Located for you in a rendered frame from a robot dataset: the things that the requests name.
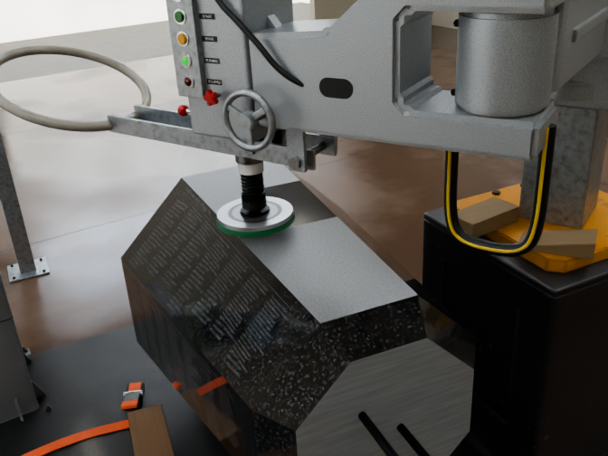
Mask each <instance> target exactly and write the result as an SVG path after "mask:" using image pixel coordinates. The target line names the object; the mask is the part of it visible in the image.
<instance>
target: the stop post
mask: <svg viewBox="0 0 608 456"><path fill-rule="evenodd" d="M0 199H1V203H2V206H3V209H4V213H5V219H6V222H7V226H8V229H9V233H10V236H11V239H12V243H13V246H14V252H15V256H16V259H17V262H18V263H16V264H13V265H9V266H7V270H8V276H9V281H10V283H13V282H17V281H20V280H27V279H31V278H34V277H38V276H42V275H45V274H49V273H50V271H49V268H48V265H47V261H46V259H45V257H42V258H39V259H35V260H34V259H33V254H32V250H31V246H30V243H29V239H28V235H27V232H26V229H25V225H24V219H23V215H22V211H21V208H20V205H19V201H18V197H17V193H16V190H15V187H14V180H13V177H12V173H11V169H10V166H9V163H8V159H7V155H6V152H5V145H4V142H3V139H2V135H1V131H0Z"/></svg>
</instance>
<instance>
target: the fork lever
mask: <svg viewBox="0 0 608 456"><path fill-rule="evenodd" d="M134 110H135V111H137V112H138V113H139V116H140V118H139V119H132V118H126V117H121V116H115V115H110V114H109V115H107V118H108V120H109V121H110V122H111V123H112V126H113V128H112V130H110V132H115V133H119V134H124V135H130V136H134V137H139V138H147V139H153V140H157V141H162V142H166V143H172V144H177V145H181V146H186V147H195V148H200V149H204V150H209V151H213V152H219V153H224V154H228V155H233V156H238V157H247V158H251V159H256V160H261V161H266V162H271V163H275V164H281V165H285V166H289V167H291V168H292V169H293V170H295V169H298V168H300V160H299V159H298V158H297V157H292V158H290V159H289V163H288V150H287V137H286V129H279V130H277V131H275V132H277V133H280V143H279V144H276V143H270V144H269V145H268V146H267V147H266V148H264V149H263V150H261V151H257V152H250V151H246V150H244V149H241V148H240V147H238V146H236V145H235V144H234V143H233V142H232V141H231V140H230V139H228V138H216V137H210V136H204V135H197V134H195V133H194V132H193V130H192V122H191V116H190V114H188V115H187V116H185V117H182V116H180V115H179V114H178V112H177V111H174V110H169V109H159V108H152V107H147V106H141V105H134ZM306 145H307V161H308V170H313V171H314V170H315V169H316V155H317V154H323V155H329V156H333V157H335V156H336V155H337V137H332V136H327V135H320V134H313V133H307V132H306Z"/></svg>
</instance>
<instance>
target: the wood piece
mask: <svg viewBox="0 0 608 456"><path fill-rule="evenodd" d="M518 210H519V206H517V205H515V204H511V203H509V202H506V201H504V200H501V199H498V198H497V197H491V198H490V199H487V200H484V201H482V202H479V203H476V204H473V205H470V206H468V207H465V208H462V209H460V210H458V218H459V222H460V225H461V228H462V229H463V231H464V232H466V233H467V234H469V235H471V236H474V237H476V238H478V237H480V236H482V235H484V234H487V233H491V232H493V231H495V230H498V229H499V228H502V227H504V226H507V225H509V224H511V223H514V222H517V221H518Z"/></svg>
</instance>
